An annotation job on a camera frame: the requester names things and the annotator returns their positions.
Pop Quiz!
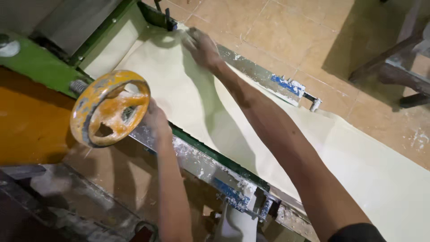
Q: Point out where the person's right hand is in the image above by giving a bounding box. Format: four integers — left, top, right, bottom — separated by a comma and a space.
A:
180, 27, 224, 70

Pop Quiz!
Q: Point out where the person's left hand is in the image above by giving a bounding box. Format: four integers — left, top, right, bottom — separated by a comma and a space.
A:
143, 98, 172, 138

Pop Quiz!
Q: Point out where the cream dough sheet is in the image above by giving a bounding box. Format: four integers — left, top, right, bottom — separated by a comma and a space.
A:
114, 23, 430, 242

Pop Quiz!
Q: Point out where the green dough sheeter machine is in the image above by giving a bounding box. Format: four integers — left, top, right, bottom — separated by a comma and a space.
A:
0, 0, 323, 242

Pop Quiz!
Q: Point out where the orange metal handwheel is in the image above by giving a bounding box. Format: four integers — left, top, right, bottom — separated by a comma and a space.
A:
70, 70, 151, 148

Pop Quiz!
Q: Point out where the person's black sleeve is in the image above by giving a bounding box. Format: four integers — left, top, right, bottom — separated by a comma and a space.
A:
327, 223, 387, 242

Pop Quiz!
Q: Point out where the dark wooden table frame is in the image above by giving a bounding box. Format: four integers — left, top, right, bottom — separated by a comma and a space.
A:
348, 0, 430, 109

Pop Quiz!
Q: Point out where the grey metal frame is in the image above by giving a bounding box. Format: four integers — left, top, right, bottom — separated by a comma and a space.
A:
0, 164, 158, 242

